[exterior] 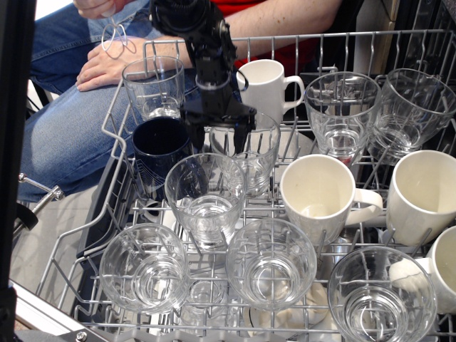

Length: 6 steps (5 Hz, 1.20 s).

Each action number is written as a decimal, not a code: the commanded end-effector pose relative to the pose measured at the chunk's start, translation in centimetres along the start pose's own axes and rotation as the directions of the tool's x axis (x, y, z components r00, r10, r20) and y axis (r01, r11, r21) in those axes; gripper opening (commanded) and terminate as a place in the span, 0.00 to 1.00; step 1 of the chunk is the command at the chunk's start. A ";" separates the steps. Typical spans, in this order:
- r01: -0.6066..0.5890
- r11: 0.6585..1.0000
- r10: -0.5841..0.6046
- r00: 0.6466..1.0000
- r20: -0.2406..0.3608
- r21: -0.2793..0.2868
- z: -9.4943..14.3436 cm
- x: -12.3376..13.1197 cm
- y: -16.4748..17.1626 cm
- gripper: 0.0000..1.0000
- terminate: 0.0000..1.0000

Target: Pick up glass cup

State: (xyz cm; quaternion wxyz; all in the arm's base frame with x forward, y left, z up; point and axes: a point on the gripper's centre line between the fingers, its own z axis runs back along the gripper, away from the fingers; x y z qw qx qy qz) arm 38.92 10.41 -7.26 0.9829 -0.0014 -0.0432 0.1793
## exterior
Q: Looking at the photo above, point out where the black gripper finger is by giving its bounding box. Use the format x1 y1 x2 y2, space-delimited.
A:
233 126 252 154
185 122 205 152

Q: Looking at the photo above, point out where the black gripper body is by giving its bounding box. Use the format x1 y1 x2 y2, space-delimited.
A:
180 66 257 131

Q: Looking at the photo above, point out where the clear glass cup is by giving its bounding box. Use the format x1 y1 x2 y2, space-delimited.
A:
165 152 247 251
368 68 455 165
226 218 317 311
122 56 185 121
304 72 381 165
99 223 190 314
209 113 281 197
328 247 437 341

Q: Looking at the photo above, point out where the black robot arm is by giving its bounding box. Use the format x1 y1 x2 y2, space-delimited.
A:
150 1 257 153

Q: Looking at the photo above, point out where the person's bare forearm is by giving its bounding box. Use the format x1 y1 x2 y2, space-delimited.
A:
215 0 342 60

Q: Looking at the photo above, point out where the person's resting hand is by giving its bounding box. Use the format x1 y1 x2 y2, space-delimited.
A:
76 37 146 92

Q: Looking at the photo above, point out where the person's upper hand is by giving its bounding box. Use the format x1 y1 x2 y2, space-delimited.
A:
73 0 124 19

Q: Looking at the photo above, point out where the dark blue mug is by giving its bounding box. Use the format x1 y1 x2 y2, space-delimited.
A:
132 117 193 202

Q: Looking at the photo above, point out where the white mug back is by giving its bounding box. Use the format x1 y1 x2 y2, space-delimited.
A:
236 59 305 124

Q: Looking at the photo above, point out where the cream mug centre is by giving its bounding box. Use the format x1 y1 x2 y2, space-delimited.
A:
280 154 383 247

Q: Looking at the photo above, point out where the cream mug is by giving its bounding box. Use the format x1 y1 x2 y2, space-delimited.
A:
386 150 455 246
280 154 383 247
417 226 455 314

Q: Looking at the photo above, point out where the small clear glass below rack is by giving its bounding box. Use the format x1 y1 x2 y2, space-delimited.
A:
180 280 227 326

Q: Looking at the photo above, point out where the metal clamp with black pad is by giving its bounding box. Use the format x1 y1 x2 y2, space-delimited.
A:
13 173 65 239

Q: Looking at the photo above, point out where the cream mug lower right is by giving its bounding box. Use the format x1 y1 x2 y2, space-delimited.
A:
417 226 455 314

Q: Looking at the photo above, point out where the grey wire dishwasher rack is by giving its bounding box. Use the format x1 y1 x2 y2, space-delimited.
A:
36 28 455 341

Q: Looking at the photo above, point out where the black vertical frame post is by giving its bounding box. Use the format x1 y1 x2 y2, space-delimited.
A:
1 1 36 341

